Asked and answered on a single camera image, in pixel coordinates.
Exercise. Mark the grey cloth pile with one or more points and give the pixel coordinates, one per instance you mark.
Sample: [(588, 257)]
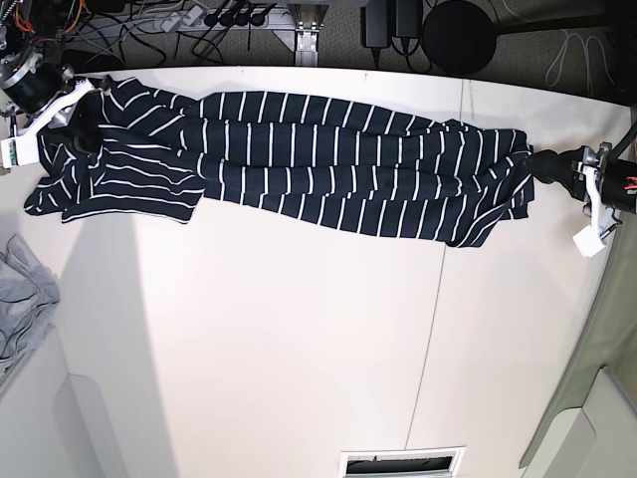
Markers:
[(29, 299)]

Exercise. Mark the white power strip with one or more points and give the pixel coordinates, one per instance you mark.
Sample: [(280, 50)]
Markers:
[(190, 16)]

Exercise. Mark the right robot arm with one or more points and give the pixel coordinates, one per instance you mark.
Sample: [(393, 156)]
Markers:
[(41, 25)]

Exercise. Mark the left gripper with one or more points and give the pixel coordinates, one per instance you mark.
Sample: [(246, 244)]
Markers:
[(604, 182)]

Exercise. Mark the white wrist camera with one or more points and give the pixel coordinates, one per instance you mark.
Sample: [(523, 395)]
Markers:
[(588, 242), (19, 151)]

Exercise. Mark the aluminium frame post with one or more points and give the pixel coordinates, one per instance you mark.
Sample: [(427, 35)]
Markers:
[(297, 24)]

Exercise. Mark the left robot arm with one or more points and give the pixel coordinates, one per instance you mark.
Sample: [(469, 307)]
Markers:
[(599, 178)]

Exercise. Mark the green grey bin edge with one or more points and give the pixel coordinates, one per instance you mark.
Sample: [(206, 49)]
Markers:
[(589, 426)]

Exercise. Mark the round black base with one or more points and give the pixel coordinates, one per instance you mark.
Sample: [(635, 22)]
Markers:
[(459, 38)]

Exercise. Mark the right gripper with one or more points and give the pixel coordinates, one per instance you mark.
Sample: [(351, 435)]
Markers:
[(36, 88)]

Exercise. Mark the black power bricks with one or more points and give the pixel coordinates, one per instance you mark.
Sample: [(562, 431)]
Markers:
[(395, 24)]

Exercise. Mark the navy white striped t-shirt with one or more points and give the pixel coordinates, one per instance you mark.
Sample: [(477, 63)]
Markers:
[(338, 164)]

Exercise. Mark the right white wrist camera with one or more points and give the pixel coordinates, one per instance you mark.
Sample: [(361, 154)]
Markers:
[(19, 151)]

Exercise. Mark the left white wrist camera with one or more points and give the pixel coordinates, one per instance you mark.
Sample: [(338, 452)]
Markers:
[(588, 242)]

